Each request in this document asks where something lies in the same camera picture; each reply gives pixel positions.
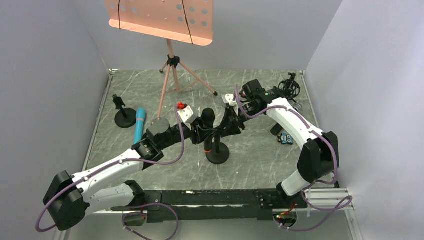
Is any black microphone orange ring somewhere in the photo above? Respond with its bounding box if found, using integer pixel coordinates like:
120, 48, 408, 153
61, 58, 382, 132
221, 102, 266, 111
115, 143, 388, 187
201, 107, 218, 154

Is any black round-base mic stand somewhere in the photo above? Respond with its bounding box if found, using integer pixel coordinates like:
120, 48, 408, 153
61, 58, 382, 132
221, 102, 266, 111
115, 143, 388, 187
203, 128, 230, 165

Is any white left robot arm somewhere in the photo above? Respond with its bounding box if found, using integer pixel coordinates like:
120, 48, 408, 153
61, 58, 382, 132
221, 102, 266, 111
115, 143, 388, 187
35, 107, 218, 232

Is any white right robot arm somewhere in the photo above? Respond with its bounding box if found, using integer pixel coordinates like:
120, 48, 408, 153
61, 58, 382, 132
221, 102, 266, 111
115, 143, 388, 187
221, 79, 339, 197

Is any small black mic stand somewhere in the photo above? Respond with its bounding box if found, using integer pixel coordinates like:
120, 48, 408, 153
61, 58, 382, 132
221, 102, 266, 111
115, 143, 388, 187
112, 94, 137, 129

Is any pink music stand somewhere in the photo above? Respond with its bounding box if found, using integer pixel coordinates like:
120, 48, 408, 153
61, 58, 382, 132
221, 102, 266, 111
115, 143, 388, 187
104, 0, 218, 118

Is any blue owl block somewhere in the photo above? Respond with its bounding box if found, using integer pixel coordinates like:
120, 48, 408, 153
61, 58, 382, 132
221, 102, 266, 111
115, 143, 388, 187
277, 132, 294, 145

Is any blue microphone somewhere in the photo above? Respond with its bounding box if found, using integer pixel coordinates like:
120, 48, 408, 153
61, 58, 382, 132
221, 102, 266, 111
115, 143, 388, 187
133, 108, 146, 144

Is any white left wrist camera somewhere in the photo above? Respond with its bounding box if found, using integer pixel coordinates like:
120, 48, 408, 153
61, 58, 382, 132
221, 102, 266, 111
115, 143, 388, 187
176, 102, 198, 130

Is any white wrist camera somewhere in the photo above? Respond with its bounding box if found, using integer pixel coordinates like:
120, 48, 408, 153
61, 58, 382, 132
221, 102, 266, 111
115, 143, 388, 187
176, 102, 198, 130
221, 93, 238, 108

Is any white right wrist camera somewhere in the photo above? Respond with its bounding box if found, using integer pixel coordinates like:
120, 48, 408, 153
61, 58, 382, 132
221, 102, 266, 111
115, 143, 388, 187
221, 93, 238, 108

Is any black shock mount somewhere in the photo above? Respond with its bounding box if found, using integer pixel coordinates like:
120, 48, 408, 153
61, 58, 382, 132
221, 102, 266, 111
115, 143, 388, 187
277, 72, 301, 103

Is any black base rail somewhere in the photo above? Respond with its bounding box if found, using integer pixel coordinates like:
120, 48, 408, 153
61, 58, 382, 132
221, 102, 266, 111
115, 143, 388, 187
110, 188, 299, 223

